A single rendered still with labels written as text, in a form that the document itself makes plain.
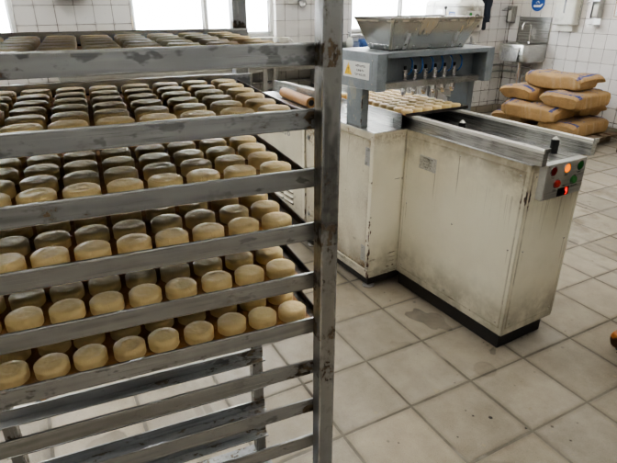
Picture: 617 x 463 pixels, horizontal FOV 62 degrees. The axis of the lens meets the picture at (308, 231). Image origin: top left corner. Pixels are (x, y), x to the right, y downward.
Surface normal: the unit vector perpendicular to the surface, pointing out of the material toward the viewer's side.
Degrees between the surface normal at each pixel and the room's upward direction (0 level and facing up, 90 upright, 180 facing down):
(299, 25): 90
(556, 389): 0
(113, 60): 90
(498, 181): 90
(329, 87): 90
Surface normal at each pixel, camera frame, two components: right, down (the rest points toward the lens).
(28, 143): 0.39, 0.38
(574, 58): -0.88, 0.19
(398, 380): 0.00, -0.91
